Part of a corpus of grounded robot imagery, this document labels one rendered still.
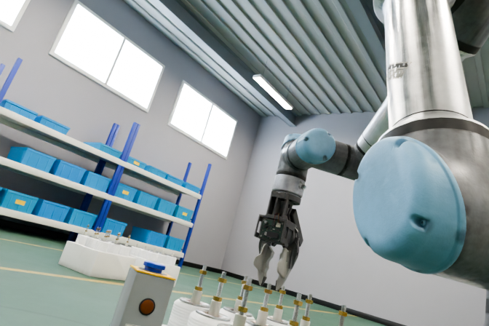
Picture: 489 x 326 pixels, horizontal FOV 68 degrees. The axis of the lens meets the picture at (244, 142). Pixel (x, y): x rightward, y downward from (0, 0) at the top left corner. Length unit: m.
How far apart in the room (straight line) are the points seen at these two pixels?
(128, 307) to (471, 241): 0.51
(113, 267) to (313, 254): 5.16
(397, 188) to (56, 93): 5.89
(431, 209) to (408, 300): 6.69
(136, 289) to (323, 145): 0.45
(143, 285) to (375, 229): 0.42
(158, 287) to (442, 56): 0.55
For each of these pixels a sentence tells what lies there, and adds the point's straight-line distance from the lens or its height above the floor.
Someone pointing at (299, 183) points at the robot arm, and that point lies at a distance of 0.87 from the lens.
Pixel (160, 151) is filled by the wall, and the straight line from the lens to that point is 7.09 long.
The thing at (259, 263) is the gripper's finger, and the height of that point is 0.38.
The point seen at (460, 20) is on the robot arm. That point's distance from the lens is 0.70.
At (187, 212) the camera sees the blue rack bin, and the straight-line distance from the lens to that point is 6.68.
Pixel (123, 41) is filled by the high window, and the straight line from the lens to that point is 6.75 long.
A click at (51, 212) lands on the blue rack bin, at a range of 5.33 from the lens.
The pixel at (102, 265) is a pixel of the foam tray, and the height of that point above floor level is 0.08.
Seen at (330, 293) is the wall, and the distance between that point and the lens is 7.42.
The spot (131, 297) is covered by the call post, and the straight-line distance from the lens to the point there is 0.67.
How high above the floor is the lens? 0.37
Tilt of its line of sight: 18 degrees up
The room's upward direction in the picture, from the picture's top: 15 degrees clockwise
